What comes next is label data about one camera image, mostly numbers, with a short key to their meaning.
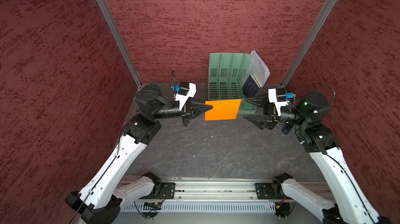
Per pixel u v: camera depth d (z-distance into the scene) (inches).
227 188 29.9
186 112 17.8
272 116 18.2
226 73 46.3
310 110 16.3
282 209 27.9
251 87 40.1
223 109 20.9
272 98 16.8
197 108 18.9
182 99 17.2
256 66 38.8
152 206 28.5
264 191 28.9
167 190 29.2
